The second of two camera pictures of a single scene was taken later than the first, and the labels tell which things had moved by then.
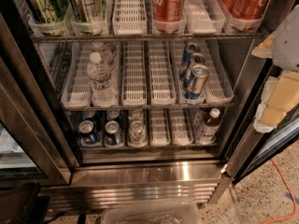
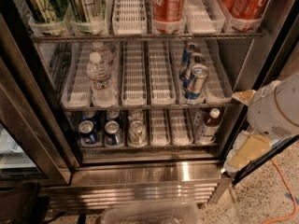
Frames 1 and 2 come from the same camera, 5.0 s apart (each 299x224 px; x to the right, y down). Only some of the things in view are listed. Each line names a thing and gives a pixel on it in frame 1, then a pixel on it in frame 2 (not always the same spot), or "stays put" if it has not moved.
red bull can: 195,59 stays put
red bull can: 189,49 stays put
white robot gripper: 287,44 -> 268,111
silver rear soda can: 135,115 stays put
